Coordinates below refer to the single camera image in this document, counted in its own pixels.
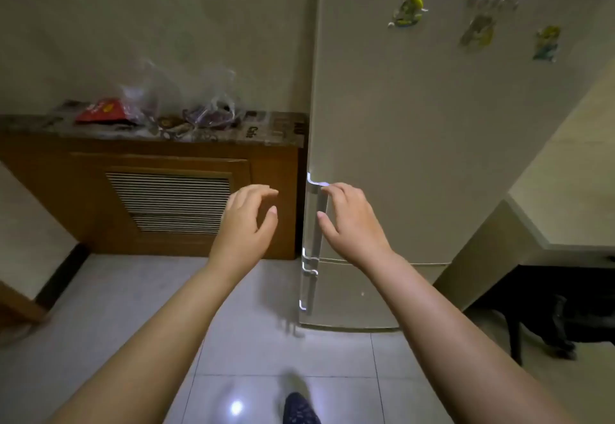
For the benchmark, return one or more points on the red snack packet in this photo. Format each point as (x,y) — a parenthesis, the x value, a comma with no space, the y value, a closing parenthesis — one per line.
(103,111)

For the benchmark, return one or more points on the person's right hand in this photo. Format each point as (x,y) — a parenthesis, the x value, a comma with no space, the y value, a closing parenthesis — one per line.
(355,231)

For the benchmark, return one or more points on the person's right forearm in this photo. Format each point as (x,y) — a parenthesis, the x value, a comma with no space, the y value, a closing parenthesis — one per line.
(456,356)

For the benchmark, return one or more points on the person's left forearm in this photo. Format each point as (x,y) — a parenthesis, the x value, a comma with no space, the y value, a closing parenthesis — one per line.
(158,342)

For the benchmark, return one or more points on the dark floral dress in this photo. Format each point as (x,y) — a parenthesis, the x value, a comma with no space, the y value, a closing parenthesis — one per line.
(300,411)

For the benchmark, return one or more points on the wooden radiator cabinet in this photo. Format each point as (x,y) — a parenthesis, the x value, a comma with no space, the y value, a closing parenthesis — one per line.
(48,183)

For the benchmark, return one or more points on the clear bag with dark contents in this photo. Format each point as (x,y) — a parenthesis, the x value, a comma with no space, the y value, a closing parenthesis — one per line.
(211,113)

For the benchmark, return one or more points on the black office chair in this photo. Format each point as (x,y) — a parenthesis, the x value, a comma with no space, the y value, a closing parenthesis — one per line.
(567,313)

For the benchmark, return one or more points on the person's left hand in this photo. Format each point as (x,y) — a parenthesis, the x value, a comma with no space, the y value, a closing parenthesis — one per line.
(240,231)

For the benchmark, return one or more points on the slatted vent grille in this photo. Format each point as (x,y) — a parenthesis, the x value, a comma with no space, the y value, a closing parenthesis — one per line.
(168,202)

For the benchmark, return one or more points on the blue yellow cartoon magnet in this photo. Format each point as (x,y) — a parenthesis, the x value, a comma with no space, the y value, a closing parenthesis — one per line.
(547,44)

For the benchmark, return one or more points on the patterned cabinet cover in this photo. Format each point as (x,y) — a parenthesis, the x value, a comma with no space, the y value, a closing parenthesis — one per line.
(269,125)

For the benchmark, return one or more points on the white refrigerator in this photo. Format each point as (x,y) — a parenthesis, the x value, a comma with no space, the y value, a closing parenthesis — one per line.
(360,294)

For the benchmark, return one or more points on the clear plastic bag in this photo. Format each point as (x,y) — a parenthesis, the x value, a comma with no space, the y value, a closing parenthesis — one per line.
(141,99)

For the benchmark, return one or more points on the beige cartoon magnet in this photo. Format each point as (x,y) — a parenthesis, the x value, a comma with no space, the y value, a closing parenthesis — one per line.
(478,32)

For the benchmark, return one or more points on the white magnet strip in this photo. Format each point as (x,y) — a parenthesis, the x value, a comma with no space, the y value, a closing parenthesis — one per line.
(492,2)

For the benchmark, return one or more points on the yellow green cartoon magnet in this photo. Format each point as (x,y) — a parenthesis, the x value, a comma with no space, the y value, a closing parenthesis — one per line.
(407,10)

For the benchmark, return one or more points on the white wooden desk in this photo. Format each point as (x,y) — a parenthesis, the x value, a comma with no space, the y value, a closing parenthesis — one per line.
(586,231)

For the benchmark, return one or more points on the white refrigerator door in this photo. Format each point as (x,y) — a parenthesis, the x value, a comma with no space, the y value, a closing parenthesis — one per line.
(408,125)

